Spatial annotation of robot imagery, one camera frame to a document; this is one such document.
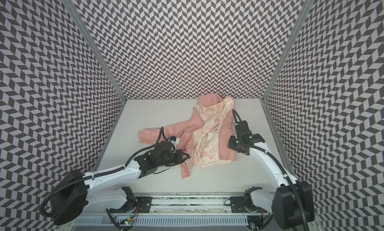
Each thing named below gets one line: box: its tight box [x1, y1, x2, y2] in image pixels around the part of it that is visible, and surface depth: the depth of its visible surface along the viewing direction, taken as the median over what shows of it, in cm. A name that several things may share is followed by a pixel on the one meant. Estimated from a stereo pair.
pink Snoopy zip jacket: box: [138, 93, 235, 179], surface depth 95 cm
